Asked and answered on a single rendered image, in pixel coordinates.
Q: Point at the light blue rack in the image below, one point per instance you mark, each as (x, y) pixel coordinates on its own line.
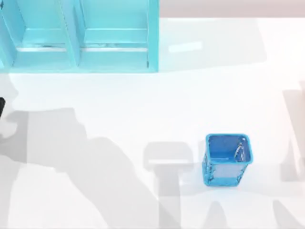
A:
(114, 59)

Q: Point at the blue square basket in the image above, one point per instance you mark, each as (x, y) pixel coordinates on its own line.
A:
(221, 174)

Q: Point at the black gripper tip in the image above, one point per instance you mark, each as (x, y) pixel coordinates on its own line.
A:
(1, 105)

